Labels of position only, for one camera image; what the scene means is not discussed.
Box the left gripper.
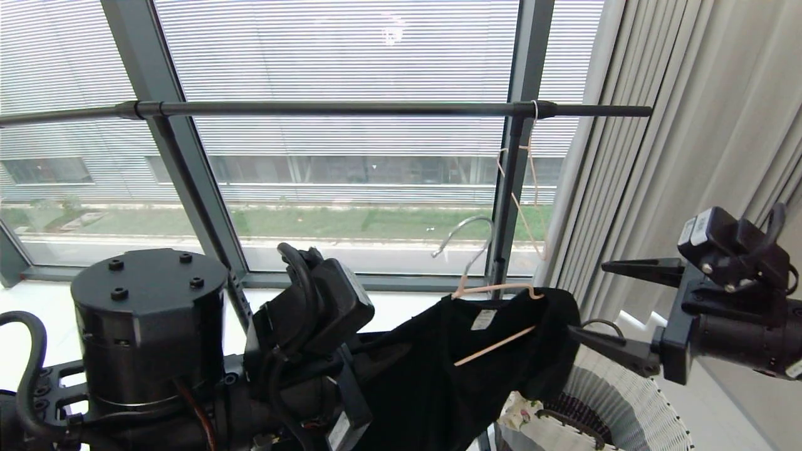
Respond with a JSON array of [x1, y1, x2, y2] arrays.
[[326, 345, 375, 451]]

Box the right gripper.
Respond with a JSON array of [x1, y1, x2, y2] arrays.
[[567, 257, 802, 386]]

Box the black garment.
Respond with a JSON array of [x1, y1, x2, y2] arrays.
[[348, 287, 582, 451]]

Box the pink clothes hanger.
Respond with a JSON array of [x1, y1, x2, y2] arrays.
[[431, 216, 544, 367], [497, 135, 548, 261]]

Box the cream printed garment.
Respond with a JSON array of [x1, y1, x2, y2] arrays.
[[498, 391, 547, 434]]

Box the white laundry basket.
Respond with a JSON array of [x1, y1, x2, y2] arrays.
[[492, 319, 694, 451]]

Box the black clothes rack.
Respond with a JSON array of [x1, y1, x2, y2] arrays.
[[0, 99, 653, 333]]

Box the beige curtain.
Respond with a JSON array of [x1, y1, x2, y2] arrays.
[[536, 0, 802, 326]]

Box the window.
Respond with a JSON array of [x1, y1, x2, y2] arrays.
[[0, 0, 605, 294]]

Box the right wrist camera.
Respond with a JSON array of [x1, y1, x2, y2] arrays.
[[677, 202, 801, 314]]

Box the black cable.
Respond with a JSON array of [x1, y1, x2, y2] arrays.
[[0, 311, 70, 442], [278, 243, 317, 326]]

